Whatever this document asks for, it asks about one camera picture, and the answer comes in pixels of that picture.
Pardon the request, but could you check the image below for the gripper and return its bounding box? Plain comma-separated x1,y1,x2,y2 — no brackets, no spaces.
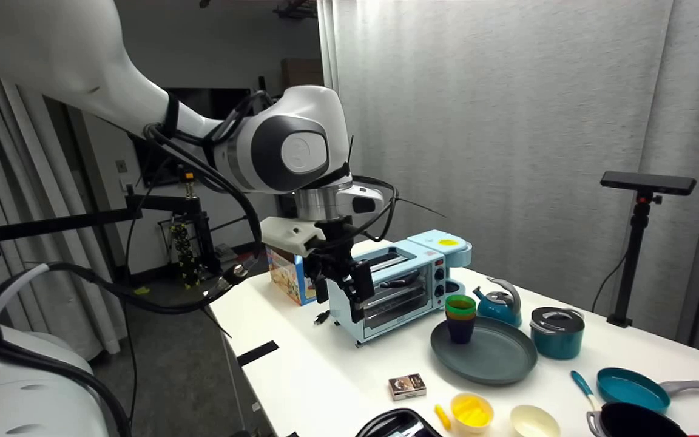
304,218,376,308

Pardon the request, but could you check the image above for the heap of yellow chips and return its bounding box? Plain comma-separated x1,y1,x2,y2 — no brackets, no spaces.
455,399,490,427

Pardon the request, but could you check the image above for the yellow bowl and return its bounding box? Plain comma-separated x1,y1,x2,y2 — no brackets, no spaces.
450,392,495,436

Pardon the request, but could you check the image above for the cream bowl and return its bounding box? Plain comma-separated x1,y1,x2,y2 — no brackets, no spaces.
510,404,562,437

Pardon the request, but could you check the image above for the colourful cardboard box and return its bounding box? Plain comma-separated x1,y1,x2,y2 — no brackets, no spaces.
266,245,318,307

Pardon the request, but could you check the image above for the toaster oven door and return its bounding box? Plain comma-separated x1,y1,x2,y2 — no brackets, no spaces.
357,268,442,340

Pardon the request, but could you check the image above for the light blue toaster oven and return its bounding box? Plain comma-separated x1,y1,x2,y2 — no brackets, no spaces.
325,229,473,347

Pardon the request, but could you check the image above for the black tape strip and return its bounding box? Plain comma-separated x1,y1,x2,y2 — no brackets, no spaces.
237,340,280,367

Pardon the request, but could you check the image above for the small brown box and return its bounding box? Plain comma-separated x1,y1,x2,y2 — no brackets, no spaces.
388,373,428,402

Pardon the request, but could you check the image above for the stack of plastic cups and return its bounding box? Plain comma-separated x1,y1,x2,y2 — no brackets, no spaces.
444,294,478,345

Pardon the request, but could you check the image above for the black tray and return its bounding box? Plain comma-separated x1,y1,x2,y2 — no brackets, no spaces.
354,408,445,437

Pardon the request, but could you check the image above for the teal kettle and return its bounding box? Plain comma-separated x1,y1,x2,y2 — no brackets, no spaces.
472,277,523,329

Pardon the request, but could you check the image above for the grey plate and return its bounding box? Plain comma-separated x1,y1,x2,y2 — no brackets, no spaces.
430,316,539,386

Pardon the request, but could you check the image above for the brown cabinet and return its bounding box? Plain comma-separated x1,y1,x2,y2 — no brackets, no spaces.
280,58,325,93

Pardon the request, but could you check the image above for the grey pot lid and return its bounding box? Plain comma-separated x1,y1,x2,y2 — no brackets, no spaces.
530,307,586,335

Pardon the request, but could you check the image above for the teal pot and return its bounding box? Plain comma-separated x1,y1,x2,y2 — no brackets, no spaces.
530,307,586,361

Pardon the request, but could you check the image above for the grey curtain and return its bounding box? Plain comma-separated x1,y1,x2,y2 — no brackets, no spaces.
317,0,699,364

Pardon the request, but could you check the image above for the stand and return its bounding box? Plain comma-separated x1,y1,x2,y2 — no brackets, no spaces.
0,170,224,275

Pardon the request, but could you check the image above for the teal frying pan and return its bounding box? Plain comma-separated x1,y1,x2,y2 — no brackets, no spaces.
596,367,699,415

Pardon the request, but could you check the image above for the black pot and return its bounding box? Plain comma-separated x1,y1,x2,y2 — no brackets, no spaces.
586,401,691,437

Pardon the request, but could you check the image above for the beige curtain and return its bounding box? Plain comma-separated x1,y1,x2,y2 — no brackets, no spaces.
0,61,129,362

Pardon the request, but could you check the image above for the toaster oven door handle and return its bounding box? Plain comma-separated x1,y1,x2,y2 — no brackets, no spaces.
379,272,422,290

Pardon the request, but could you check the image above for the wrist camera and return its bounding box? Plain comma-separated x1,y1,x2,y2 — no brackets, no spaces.
260,216,327,257

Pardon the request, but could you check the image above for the teal handled utensil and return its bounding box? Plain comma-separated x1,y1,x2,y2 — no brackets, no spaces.
570,370,600,412

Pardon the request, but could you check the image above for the black cable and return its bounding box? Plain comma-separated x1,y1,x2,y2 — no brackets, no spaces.
590,250,629,314

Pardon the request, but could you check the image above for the camera on tripod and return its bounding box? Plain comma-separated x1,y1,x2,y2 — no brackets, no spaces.
599,170,698,329

